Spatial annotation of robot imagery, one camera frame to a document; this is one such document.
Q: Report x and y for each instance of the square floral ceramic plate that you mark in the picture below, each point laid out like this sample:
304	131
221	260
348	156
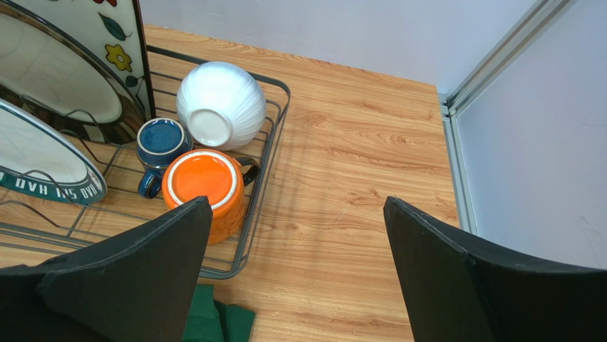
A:
113	31

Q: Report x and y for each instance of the dark blue ceramic mug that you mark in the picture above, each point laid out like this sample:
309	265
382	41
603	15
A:
159	142

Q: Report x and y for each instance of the white ribbed bowl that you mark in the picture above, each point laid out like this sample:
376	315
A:
221	105

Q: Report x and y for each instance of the orange ceramic mug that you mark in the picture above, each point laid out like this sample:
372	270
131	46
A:
217	176

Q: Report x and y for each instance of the grey wire dish rack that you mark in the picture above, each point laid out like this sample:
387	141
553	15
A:
34	229

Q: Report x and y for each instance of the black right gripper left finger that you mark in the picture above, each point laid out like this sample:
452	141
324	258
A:
135	286

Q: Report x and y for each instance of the folded dark green t-shirt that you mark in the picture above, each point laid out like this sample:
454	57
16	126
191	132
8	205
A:
212	320

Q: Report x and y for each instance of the round black rimmed plate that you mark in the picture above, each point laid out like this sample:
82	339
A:
52	75

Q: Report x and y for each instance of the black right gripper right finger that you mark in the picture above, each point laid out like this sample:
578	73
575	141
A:
461	287

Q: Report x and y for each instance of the round green rimmed plate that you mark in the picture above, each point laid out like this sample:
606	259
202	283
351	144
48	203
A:
37	160

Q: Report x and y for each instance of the aluminium frame post right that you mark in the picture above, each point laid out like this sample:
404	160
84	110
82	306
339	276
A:
534	22

